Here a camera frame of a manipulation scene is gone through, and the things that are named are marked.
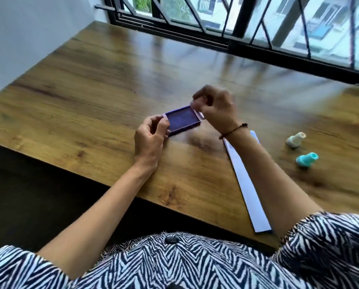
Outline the person's right hand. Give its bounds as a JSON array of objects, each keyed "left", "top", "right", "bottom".
[{"left": 190, "top": 84, "right": 242, "bottom": 137}]

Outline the person's left hand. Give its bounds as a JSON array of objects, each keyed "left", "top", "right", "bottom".
[{"left": 134, "top": 115, "right": 170, "bottom": 168}]

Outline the purple paper box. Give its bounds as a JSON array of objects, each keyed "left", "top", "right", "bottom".
[{"left": 162, "top": 106, "right": 204, "bottom": 137}]

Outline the person's right forearm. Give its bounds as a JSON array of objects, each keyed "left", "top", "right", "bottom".
[{"left": 220, "top": 125, "right": 324, "bottom": 238}]

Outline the person's left forearm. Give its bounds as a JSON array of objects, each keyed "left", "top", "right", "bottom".
[{"left": 36, "top": 161, "right": 157, "bottom": 280}]

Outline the white paper strip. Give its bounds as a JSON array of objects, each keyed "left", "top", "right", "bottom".
[{"left": 222, "top": 131, "right": 272, "bottom": 234}]

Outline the white glue bottle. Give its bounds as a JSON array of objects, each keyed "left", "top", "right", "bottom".
[{"left": 286, "top": 132, "right": 307, "bottom": 149}]

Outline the turquoise glue bottle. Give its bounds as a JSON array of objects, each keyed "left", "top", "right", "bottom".
[{"left": 296, "top": 152, "right": 319, "bottom": 168}]

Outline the black white zebra print shirt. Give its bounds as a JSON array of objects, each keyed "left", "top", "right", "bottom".
[{"left": 0, "top": 211, "right": 359, "bottom": 289}]

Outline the black string bracelet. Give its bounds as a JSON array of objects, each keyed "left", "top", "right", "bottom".
[{"left": 218, "top": 123, "right": 248, "bottom": 140}]

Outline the black window frame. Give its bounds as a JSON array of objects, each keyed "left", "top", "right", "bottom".
[{"left": 94, "top": 0, "right": 359, "bottom": 86}]

